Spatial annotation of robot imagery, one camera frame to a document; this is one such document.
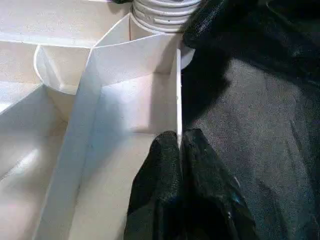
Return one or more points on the black work mat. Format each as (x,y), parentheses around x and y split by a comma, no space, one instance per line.
(260,140)

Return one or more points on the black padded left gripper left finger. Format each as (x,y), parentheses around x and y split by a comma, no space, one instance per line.
(157,195)

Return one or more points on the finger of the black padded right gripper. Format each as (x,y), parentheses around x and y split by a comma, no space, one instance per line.
(207,25)

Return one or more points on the white plastic table leg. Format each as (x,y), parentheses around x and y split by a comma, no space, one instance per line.
(165,12)

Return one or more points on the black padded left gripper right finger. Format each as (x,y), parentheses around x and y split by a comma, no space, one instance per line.
(215,200)

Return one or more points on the white plastic table top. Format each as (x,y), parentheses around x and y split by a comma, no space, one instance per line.
(60,125)

